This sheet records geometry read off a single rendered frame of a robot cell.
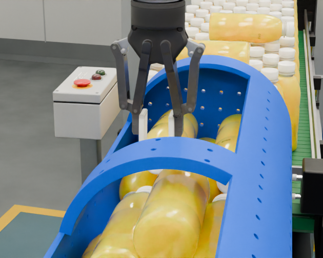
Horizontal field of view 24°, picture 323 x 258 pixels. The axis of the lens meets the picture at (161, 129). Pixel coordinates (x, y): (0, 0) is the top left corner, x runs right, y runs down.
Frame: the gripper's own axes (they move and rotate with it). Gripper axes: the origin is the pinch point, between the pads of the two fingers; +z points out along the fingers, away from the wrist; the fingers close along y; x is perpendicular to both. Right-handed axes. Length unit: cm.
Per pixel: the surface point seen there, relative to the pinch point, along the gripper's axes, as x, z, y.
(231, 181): -25.1, -4.7, 12.4
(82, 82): 43.4, 5.8, -22.9
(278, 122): 7.7, -0.5, 17.3
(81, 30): 456, 92, -135
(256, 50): 77, 6, 12
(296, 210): 34.7, 27.5, 22.2
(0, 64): 439, 118, -197
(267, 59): 71, 7, 14
